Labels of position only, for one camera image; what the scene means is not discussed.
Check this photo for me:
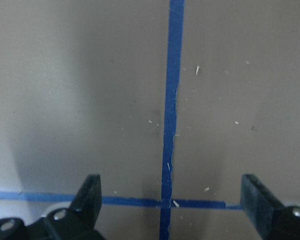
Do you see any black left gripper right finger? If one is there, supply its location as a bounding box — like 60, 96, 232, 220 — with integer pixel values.
240, 174, 300, 240

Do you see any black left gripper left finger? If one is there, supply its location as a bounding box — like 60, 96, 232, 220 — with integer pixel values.
0, 174, 102, 240

